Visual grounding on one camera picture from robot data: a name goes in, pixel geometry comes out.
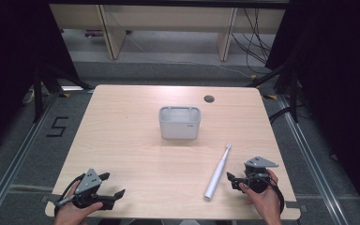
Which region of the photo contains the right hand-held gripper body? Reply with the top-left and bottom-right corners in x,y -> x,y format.
234,156 -> 279,194

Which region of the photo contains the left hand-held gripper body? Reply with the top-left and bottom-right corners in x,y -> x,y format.
72,168 -> 115,211

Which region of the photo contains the white electric toothbrush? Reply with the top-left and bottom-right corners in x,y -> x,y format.
202,142 -> 233,202

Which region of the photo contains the grey plastic container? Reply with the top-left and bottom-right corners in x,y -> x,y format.
157,105 -> 202,141

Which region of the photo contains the person's right hand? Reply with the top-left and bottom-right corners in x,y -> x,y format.
238,169 -> 283,220

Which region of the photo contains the person's left hand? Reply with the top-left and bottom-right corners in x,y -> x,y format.
53,187 -> 104,225

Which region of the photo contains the black metal stand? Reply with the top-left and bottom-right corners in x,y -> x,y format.
246,59 -> 302,124
32,61 -> 94,124

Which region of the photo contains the black curtain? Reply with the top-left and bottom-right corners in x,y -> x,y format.
0,0 -> 81,159
264,0 -> 360,218

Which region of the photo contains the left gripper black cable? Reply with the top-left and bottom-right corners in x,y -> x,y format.
53,173 -> 86,218

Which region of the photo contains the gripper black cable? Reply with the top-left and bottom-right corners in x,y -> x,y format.
262,174 -> 286,216
53,173 -> 86,218

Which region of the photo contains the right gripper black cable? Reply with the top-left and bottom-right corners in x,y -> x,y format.
262,174 -> 286,216

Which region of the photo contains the aluminium floor rail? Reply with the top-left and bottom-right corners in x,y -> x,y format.
0,92 -> 60,221
277,93 -> 349,225

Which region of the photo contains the thick black floor cable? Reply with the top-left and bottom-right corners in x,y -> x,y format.
268,105 -> 295,125

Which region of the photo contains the thin white floor cable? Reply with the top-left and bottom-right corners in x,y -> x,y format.
125,31 -> 255,80

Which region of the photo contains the bundle of black hanging cables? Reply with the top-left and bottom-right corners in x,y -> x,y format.
231,7 -> 274,75

